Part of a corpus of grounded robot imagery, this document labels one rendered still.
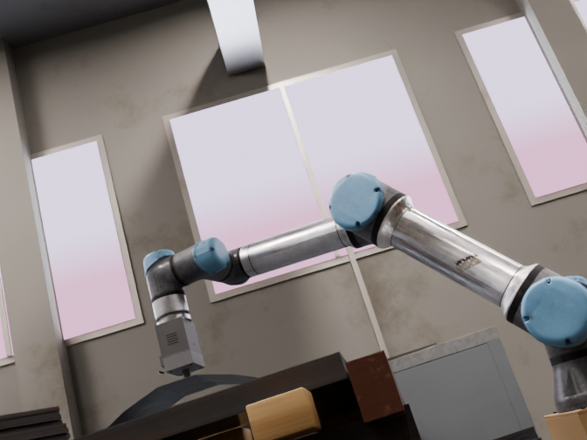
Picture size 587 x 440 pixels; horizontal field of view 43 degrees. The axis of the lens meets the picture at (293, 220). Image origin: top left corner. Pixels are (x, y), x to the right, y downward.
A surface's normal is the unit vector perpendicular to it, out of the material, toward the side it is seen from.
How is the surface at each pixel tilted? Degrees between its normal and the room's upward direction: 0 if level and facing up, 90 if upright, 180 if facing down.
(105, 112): 90
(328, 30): 90
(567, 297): 99
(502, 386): 90
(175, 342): 90
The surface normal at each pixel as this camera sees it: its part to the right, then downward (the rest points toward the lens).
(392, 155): -0.07, -0.35
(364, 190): -0.51, -0.24
